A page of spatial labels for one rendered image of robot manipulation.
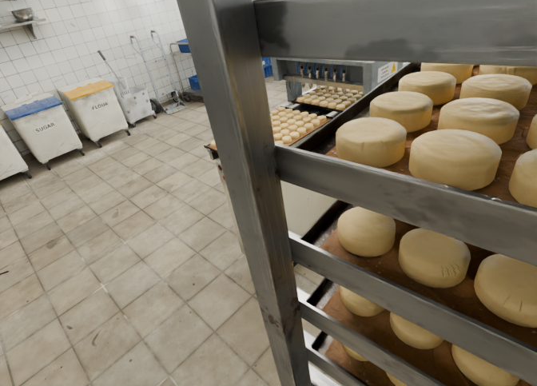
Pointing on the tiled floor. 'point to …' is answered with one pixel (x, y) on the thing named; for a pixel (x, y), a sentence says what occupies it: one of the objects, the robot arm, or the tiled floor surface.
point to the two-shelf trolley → (179, 74)
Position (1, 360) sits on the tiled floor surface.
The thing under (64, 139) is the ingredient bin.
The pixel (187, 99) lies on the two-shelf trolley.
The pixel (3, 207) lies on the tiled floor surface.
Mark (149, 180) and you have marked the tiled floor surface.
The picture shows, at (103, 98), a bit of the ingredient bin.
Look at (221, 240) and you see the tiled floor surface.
